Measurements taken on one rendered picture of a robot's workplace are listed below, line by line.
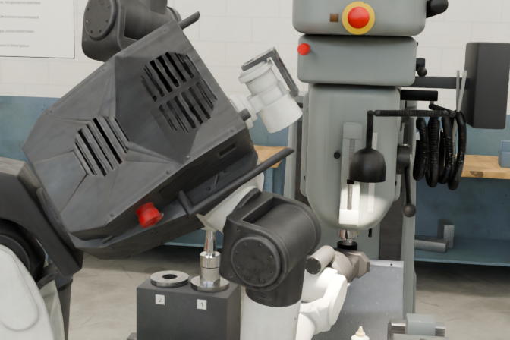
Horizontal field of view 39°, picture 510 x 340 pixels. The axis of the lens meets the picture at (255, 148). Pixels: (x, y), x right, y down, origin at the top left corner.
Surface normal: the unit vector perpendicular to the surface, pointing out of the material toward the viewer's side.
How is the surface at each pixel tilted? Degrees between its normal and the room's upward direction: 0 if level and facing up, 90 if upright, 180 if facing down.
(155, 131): 75
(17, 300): 90
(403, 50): 90
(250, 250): 97
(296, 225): 49
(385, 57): 90
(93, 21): 79
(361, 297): 62
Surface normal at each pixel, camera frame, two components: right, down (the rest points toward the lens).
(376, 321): -0.08, -0.59
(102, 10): -0.65, -0.09
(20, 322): 0.19, 0.15
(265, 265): -0.43, 0.25
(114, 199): -0.29, -0.14
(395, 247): -0.14, 0.14
